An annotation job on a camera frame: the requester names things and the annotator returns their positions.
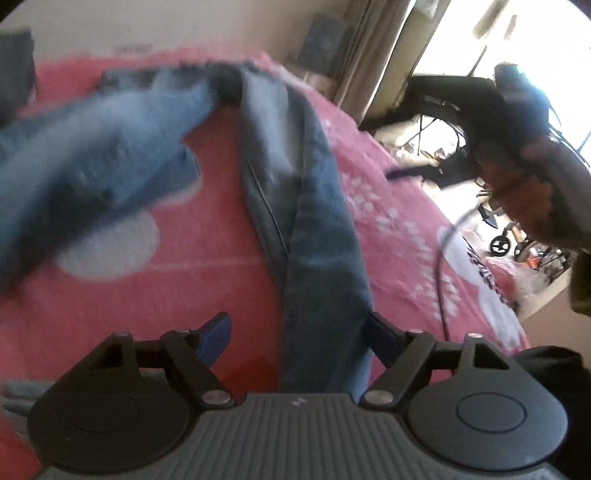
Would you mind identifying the blue water bottle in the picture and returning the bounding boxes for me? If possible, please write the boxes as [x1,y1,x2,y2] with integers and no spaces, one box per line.
[298,14,352,77]

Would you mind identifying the person's right hand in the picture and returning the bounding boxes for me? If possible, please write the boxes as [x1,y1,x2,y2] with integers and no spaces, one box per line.
[480,138,561,243]

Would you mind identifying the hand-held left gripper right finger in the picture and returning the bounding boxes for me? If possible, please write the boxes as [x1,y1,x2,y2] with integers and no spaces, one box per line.
[360,311,511,409]

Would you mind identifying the blue jeans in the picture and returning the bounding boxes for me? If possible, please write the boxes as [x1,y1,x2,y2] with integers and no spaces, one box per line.
[0,62,375,393]

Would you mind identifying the pink floral blanket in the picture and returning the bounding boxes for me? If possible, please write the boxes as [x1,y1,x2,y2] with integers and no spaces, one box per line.
[0,48,532,480]

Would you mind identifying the dark grey garment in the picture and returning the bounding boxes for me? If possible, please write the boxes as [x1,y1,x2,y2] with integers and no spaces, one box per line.
[0,30,37,125]

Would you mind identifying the wheelchair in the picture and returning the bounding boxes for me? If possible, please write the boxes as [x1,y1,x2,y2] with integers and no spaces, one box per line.
[478,203,573,273]

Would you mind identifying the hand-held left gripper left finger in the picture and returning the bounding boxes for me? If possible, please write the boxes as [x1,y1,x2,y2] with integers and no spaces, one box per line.
[95,311,234,409]

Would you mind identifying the beige curtain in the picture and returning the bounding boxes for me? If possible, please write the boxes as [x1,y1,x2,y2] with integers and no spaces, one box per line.
[332,0,451,125]

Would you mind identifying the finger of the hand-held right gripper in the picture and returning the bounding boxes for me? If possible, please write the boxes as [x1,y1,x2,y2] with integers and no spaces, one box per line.
[409,76,497,134]
[387,164,467,188]

